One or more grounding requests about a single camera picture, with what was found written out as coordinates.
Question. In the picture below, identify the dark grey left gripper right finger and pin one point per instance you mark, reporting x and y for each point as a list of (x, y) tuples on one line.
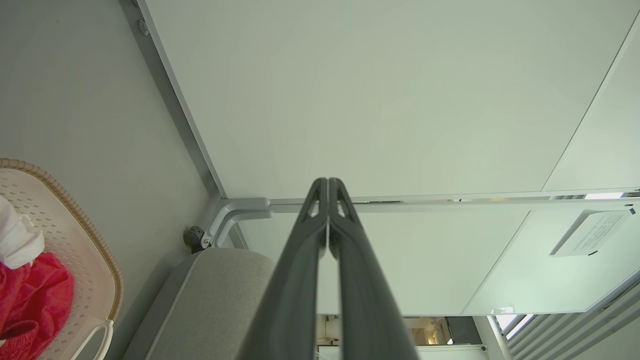
[(367, 290)]

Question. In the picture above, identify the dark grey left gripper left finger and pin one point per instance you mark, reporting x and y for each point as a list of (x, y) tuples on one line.
[(290, 290)]

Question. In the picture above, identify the grey upholstered chair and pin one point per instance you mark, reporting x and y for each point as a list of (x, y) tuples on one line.
[(200, 305)]

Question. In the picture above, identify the red cloth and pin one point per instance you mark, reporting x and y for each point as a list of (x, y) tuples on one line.
[(30, 300)]

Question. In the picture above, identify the white cloth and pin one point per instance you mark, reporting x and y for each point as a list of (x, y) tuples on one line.
[(17, 235)]

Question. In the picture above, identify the black caster wheel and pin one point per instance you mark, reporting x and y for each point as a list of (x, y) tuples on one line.
[(194, 238)]

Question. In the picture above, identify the white partition panel on wheels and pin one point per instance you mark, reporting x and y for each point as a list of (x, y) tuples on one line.
[(380, 100)]

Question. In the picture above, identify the white plastic laundry basket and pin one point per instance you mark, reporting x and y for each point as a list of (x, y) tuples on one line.
[(75, 260)]

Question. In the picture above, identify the white paper notice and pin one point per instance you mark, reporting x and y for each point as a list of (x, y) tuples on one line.
[(590, 232)]

